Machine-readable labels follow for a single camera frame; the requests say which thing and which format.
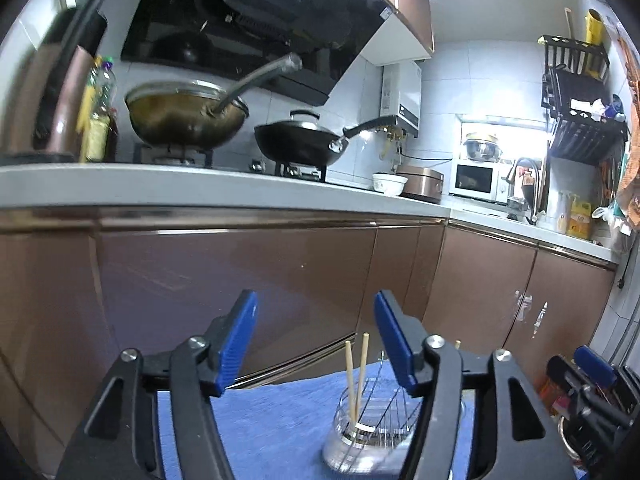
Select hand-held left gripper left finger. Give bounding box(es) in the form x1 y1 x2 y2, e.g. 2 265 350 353
55 289 259 480

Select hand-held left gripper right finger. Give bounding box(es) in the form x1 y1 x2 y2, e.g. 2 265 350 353
374 289 576 480

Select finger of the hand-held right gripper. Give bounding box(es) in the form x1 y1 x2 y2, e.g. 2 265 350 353
574 345 618 389
546 355 597 411

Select clear wire utensil holder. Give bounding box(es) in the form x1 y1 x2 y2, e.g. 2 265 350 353
322 355 467 476

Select brown kitchen counter cabinets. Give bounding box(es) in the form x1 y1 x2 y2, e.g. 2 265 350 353
0 162 621 480

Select blue towel mat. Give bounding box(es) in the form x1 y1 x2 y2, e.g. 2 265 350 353
157 370 476 480

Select yellow detergent bottle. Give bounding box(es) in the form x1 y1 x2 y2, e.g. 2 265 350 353
567 195 593 239

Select white dish soap bottle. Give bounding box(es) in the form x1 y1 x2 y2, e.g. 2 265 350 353
556 191 574 234

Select white bowl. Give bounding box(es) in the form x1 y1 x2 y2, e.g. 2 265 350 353
372 172 409 197

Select brown rice cooker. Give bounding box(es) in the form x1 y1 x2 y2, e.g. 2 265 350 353
396 164 445 205

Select gas stove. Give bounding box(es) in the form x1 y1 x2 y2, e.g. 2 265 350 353
135 142 329 184

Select white microwave oven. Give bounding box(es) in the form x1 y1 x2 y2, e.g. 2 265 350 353
448 157 511 205

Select patterned hanging apron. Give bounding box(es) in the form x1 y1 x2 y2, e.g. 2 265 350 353
614 35 640 237

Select steel kitchen faucet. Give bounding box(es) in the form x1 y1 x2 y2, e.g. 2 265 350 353
506 157 545 224

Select black wok with lid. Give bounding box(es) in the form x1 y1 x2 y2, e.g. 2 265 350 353
254 109 397 168

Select steel pot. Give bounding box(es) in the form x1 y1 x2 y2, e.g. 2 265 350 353
462 132 503 162

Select brown wok with glass lid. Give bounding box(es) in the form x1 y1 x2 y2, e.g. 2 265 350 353
124 52 303 151

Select white water heater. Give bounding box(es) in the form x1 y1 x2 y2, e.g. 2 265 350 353
380 62 422 139

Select black dish rack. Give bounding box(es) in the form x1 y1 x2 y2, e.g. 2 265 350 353
537 34 629 166

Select cooking oil bottle green cap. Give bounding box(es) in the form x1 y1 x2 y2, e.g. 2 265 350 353
77 55 119 163

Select yellow cup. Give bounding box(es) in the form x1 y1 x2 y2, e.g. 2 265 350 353
586 8 607 77

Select black range hood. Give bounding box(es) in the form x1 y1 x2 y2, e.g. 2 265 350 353
120 0 398 107

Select brown wall cabinet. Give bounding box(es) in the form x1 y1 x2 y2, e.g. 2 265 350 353
332 0 435 66

